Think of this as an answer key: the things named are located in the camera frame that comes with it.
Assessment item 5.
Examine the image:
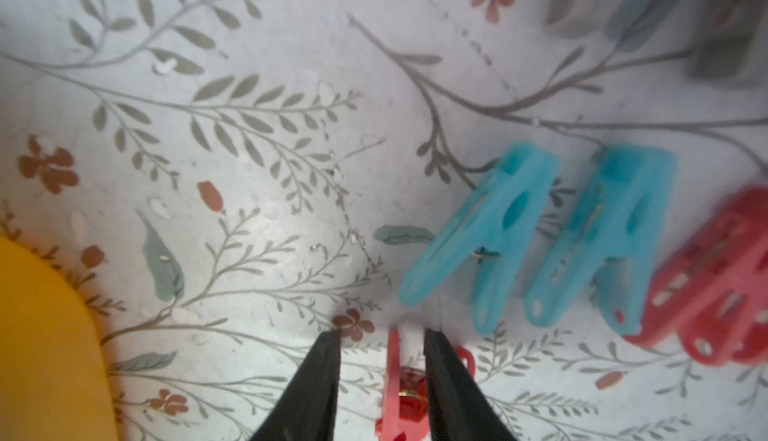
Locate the red clothespin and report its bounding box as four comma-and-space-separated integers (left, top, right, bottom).
627, 185, 767, 347
375, 326, 477, 441
678, 261, 767, 366

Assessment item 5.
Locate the yellow plastic storage box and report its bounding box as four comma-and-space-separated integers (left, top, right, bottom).
1, 240, 118, 440

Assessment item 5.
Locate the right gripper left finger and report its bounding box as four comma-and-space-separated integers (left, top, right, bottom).
251, 331, 341, 441

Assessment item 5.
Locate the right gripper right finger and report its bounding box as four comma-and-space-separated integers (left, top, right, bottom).
424, 329, 516, 441

